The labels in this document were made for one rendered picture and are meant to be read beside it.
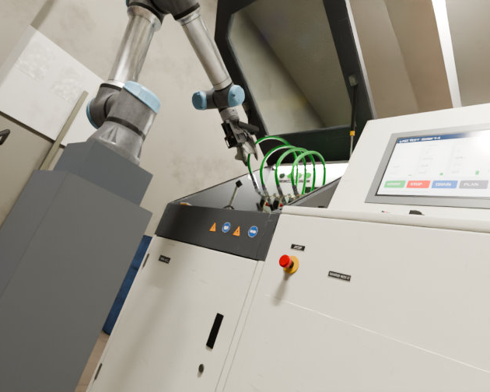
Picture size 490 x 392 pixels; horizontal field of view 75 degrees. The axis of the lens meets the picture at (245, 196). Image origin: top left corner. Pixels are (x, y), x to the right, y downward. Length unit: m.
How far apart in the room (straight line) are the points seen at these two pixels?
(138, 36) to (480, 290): 1.13
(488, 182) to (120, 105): 1.06
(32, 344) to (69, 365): 0.11
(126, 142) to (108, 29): 2.88
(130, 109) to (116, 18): 2.90
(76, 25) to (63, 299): 3.03
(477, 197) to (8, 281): 1.16
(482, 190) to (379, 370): 0.60
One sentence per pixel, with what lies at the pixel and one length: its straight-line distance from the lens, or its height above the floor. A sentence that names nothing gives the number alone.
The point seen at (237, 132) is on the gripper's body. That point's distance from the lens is 1.37.
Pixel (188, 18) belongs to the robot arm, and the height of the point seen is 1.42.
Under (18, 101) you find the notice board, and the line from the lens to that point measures 3.26.
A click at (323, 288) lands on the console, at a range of 0.86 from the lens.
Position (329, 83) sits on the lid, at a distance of 1.59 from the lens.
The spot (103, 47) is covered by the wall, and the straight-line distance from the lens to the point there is 3.66.
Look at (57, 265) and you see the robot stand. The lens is 0.82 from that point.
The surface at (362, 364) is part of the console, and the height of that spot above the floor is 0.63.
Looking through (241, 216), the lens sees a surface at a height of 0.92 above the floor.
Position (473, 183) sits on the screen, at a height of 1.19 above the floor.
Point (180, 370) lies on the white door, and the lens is 1.16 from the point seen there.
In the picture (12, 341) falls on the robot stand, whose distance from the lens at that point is 0.85.
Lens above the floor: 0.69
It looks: 16 degrees up
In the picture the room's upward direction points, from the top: 20 degrees clockwise
